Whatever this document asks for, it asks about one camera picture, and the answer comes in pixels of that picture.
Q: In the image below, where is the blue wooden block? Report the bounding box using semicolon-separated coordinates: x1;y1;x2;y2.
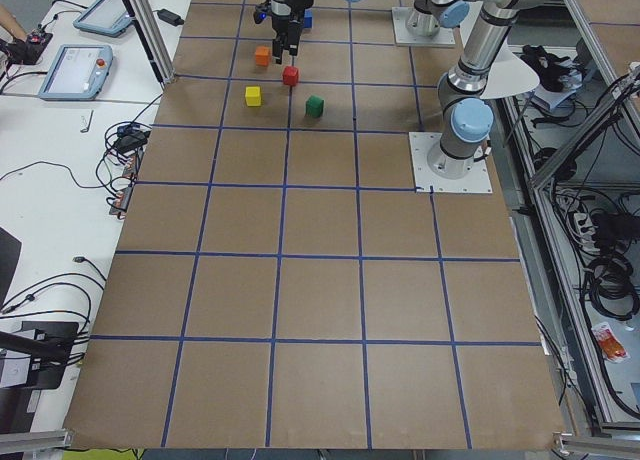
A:
303;9;313;29

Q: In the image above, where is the black power adapter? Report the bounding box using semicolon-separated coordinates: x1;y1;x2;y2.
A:
156;9;184;26

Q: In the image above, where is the red wooden block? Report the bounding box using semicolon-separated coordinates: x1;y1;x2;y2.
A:
282;65;300;87

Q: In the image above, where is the far blue teach pendant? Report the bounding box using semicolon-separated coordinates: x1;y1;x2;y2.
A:
73;0;132;38

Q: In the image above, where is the near blue teach pendant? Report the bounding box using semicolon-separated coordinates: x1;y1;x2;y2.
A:
38;44;113;101

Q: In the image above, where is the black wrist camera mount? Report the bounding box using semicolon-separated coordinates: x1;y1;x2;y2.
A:
253;0;272;25

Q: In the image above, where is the green wooden block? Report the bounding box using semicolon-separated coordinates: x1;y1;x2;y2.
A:
305;95;325;118

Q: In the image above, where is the blue teach pendant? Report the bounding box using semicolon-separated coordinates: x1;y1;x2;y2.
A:
38;44;113;101
73;0;132;38

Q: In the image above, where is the orange wooden block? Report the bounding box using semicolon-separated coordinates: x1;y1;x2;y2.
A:
254;45;271;67

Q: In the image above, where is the white power strip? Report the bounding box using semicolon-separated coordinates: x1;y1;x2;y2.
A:
568;200;600;255

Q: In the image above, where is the yellow wooden block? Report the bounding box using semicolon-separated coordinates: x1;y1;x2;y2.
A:
244;85;262;107

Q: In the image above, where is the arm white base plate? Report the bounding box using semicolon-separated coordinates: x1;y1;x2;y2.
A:
409;132;493;194
391;7;456;48

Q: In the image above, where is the black monitor stand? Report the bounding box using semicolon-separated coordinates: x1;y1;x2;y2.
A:
1;321;79;390

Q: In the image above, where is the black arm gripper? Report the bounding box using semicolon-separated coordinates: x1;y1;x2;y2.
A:
271;0;305;64

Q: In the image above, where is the aluminium frame post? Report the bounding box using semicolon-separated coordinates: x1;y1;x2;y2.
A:
122;0;175;86

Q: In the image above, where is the red snack packet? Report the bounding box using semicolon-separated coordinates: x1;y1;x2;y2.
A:
591;322;628;363

